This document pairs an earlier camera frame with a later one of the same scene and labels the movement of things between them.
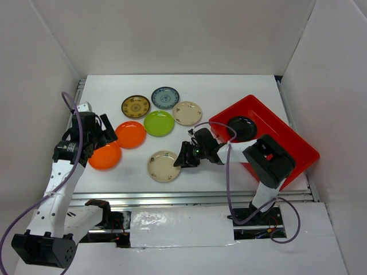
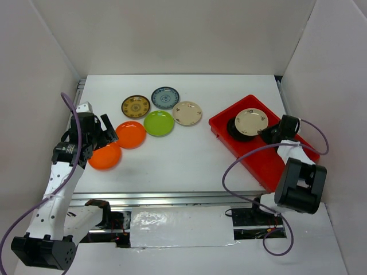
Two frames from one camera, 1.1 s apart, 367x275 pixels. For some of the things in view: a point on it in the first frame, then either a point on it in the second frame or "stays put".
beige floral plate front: (161, 167) → (249, 121)
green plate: (158, 124) stays put
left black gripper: (108, 135) stays put
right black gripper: (182, 158) → (265, 133)
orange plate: (131, 134) stays put
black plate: (245, 128) stays put
